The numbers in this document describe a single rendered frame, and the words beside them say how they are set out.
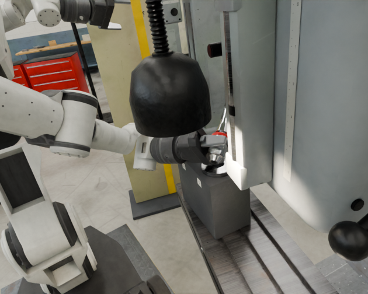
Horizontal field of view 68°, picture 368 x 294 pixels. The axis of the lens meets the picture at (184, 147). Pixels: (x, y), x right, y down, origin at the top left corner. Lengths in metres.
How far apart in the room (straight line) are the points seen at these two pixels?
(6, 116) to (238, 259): 0.60
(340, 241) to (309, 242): 1.87
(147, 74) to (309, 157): 0.15
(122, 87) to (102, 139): 1.38
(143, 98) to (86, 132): 0.38
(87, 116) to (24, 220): 0.37
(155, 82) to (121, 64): 1.78
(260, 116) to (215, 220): 0.51
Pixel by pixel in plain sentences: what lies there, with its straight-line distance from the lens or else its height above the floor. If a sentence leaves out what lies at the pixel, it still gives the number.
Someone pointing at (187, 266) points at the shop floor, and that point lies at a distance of 1.96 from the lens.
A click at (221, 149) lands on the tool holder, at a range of 0.65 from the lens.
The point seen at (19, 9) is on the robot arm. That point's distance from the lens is 1.04.
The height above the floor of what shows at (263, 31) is 1.50.
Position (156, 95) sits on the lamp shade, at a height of 1.47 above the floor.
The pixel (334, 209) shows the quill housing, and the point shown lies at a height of 1.36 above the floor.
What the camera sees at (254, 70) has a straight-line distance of 0.26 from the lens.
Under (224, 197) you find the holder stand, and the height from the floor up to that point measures 1.07.
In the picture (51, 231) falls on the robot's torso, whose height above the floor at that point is 1.03.
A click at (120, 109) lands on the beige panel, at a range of 2.06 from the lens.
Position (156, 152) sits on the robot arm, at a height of 1.19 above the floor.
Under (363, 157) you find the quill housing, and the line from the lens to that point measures 0.25.
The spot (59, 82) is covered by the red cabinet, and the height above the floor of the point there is 0.64.
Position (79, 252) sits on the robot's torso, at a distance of 0.96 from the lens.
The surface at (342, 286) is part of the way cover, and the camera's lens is 0.84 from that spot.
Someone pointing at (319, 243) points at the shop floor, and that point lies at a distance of 2.12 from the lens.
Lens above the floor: 1.53
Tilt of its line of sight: 28 degrees down
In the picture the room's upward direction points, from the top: 9 degrees counter-clockwise
